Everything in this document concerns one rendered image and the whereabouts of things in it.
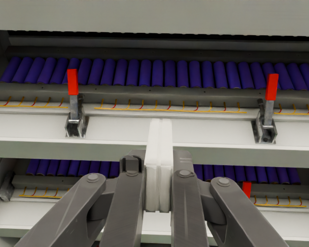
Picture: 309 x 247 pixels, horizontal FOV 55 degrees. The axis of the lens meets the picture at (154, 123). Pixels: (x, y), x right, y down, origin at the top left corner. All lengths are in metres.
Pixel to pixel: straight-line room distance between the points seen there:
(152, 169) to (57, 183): 0.45
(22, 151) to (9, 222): 0.18
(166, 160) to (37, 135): 0.32
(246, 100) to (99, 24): 0.24
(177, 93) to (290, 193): 0.29
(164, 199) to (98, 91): 0.32
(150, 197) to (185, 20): 0.23
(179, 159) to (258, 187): 0.42
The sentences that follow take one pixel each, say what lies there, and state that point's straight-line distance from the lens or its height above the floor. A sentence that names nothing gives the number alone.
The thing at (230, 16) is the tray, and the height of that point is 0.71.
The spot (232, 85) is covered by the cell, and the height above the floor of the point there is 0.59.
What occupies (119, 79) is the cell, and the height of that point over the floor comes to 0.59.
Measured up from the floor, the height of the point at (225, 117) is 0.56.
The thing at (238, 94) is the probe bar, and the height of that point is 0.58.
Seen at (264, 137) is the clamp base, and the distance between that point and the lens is 0.44.
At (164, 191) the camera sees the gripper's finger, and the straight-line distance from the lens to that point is 0.16.
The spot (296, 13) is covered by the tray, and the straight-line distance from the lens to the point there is 0.37.
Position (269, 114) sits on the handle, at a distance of 0.43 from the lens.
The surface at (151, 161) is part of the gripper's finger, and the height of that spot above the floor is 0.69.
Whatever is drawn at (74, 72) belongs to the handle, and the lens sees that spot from 0.42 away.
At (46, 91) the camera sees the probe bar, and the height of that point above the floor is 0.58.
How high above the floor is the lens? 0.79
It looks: 33 degrees down
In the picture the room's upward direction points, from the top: 1 degrees clockwise
